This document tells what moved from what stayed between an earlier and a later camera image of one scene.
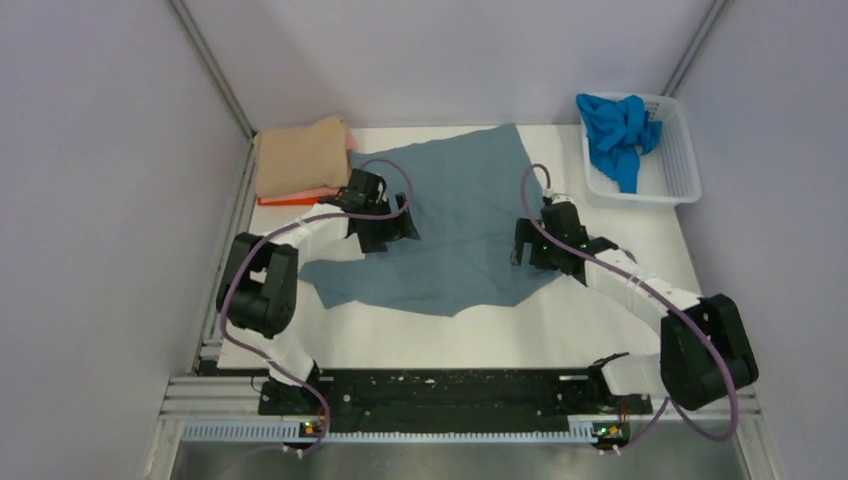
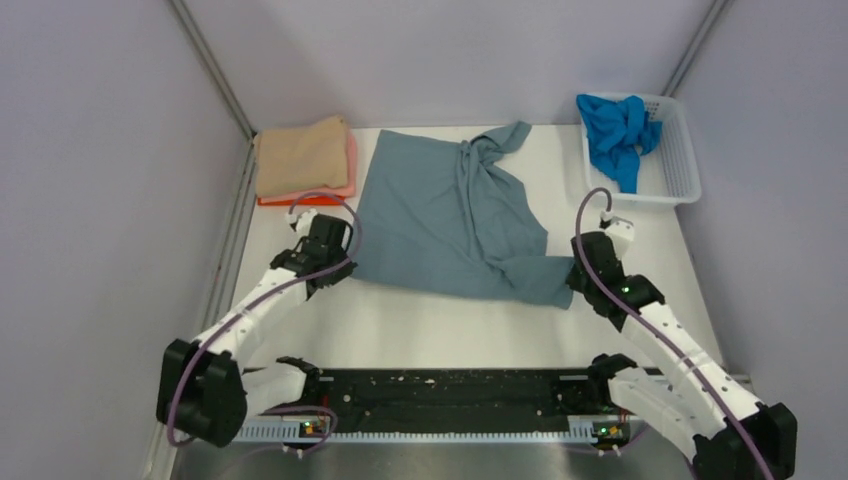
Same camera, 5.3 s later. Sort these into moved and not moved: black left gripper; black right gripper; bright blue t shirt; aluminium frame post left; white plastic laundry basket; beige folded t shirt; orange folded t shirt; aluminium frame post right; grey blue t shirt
Moved: black left gripper; grey blue t shirt; black right gripper
Not moved: orange folded t shirt; aluminium frame post left; white plastic laundry basket; beige folded t shirt; aluminium frame post right; bright blue t shirt
